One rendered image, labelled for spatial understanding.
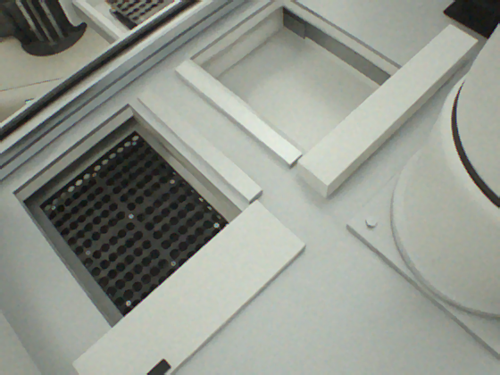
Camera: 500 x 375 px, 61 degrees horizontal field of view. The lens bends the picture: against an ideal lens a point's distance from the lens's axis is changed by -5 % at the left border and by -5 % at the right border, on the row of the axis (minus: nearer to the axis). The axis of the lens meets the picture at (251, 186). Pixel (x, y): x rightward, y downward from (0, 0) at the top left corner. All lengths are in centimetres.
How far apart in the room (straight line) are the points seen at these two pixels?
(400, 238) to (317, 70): 41
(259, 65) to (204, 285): 46
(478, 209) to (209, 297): 28
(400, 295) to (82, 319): 36
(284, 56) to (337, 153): 35
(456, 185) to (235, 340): 27
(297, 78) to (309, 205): 32
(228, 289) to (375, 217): 18
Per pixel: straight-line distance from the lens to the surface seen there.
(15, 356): 53
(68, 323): 55
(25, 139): 65
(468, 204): 38
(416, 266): 50
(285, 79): 80
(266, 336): 49
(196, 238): 58
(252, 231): 51
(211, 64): 78
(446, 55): 66
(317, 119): 75
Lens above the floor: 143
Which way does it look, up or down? 62 degrees down
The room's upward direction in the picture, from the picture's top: 9 degrees counter-clockwise
